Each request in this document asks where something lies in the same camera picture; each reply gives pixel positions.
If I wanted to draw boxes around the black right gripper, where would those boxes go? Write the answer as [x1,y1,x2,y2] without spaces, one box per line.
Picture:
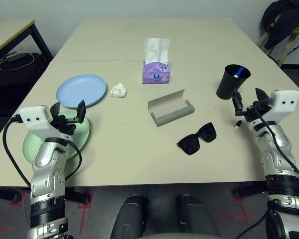
[232,88,273,123]

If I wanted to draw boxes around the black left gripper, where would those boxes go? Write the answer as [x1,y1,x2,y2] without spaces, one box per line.
[49,100,87,137]

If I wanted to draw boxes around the light green plate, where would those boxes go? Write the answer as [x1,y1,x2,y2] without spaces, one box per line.
[21,111,91,166]

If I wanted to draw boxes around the white tissue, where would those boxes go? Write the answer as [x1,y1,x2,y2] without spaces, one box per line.
[110,83,128,98]

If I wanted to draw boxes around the black sunglasses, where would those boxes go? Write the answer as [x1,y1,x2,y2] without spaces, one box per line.
[176,122,217,155]

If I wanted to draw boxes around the grey glasses case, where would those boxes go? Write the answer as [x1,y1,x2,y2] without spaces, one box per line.
[147,89,195,128]

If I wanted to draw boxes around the light blue plate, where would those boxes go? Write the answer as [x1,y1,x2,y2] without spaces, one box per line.
[55,74,107,109]

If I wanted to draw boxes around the black plastic cup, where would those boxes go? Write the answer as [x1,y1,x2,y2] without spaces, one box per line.
[216,64,251,101]

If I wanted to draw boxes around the black bag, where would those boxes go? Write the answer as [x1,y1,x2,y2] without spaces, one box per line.
[0,51,52,118]

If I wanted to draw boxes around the wooden leg chair green seat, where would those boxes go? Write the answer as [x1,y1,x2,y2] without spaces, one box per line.
[256,13,299,68]

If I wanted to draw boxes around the grey power adapter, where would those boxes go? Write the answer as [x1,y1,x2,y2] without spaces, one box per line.
[6,51,24,62]

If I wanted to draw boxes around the black jacket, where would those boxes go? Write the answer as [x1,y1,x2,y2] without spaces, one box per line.
[261,0,299,50]

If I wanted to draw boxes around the purple tissue pack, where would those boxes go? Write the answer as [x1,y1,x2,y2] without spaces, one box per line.
[142,37,171,85]

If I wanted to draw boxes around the dark grey robot left thigh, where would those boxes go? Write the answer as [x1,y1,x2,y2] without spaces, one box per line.
[111,195,147,239]

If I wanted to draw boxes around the dark grey robot thigh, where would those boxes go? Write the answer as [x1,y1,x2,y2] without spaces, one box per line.
[111,195,147,239]
[175,194,221,239]

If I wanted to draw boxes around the dark grey robot right thigh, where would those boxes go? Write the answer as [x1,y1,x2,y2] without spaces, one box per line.
[175,194,221,239]

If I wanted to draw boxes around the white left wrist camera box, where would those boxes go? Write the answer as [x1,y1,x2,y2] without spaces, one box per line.
[18,105,65,140]

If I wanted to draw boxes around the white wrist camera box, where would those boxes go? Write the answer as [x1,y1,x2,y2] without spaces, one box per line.
[18,105,65,140]
[264,90,299,122]

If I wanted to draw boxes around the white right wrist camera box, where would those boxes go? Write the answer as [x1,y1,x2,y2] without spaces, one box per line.
[264,90,299,122]

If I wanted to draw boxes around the white adapter cable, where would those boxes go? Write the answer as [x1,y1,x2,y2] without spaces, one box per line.
[0,51,35,72]

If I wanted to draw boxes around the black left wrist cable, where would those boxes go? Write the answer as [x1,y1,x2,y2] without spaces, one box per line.
[2,116,83,189]

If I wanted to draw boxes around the beige side table black frame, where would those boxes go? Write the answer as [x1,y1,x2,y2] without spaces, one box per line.
[0,19,54,62]

